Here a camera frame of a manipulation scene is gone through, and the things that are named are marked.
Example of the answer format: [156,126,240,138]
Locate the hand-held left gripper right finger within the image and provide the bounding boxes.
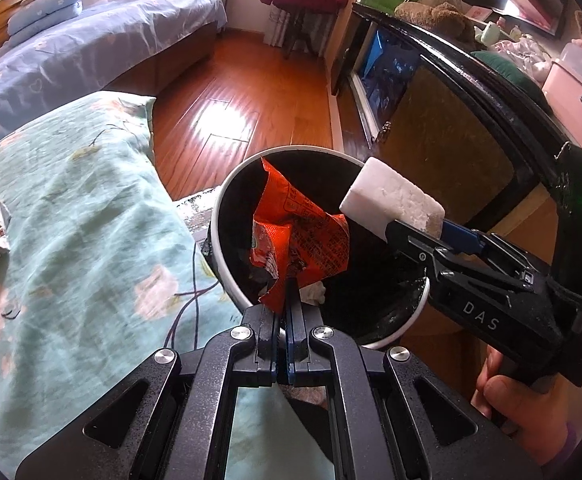
[285,280,542,480]

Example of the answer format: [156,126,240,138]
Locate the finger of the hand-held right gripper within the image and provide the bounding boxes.
[385,219,532,294]
[440,221,538,277]

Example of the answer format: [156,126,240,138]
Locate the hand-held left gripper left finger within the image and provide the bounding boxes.
[16,280,292,480]

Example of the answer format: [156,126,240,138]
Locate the white foam block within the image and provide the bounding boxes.
[340,156,446,242]

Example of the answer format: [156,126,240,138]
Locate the black trash bin white rim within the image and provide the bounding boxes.
[206,146,432,351]

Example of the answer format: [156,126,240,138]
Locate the orange-red plastic wrapper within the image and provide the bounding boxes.
[251,156,350,309]

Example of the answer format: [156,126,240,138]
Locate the person's right hand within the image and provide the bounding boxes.
[476,345,579,466]

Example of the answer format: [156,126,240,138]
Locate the crumpled white tissue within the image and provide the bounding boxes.
[300,282,328,305]

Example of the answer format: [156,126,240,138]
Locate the black glossy cabinet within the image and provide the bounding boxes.
[331,2,572,243]

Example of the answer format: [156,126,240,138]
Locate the dark green cloth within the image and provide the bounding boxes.
[471,50,548,97]

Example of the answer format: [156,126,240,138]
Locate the pink storage box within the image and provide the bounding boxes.
[541,42,582,142]

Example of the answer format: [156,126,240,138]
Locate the brown plush toy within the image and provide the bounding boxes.
[395,1,482,44]

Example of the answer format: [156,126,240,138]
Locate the dark coat stand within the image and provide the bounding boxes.
[266,7,332,62]

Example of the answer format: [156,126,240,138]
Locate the bed with blue sheet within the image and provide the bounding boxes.
[0,0,230,149]

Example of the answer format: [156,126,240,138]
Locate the folded blue quilt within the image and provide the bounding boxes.
[7,0,83,37]

